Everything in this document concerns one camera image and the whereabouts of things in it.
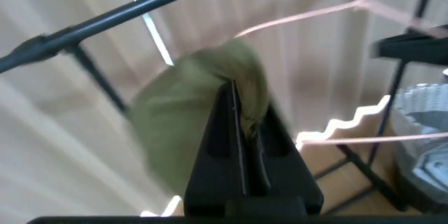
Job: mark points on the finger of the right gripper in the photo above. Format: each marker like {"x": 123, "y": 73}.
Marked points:
{"x": 416, "y": 49}

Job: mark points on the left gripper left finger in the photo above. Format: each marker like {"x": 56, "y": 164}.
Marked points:
{"x": 217, "y": 168}

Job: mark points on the pink clothes hanger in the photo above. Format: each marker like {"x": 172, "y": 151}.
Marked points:
{"x": 315, "y": 14}

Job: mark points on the white laundry basket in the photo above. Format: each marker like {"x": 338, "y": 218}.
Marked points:
{"x": 420, "y": 98}

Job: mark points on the green printed shirt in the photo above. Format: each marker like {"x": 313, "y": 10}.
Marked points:
{"x": 175, "y": 112}

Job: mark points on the black clothes rack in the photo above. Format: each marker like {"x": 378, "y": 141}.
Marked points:
{"x": 105, "y": 19}

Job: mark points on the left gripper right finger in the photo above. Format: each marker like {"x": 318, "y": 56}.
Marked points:
{"x": 287, "y": 182}

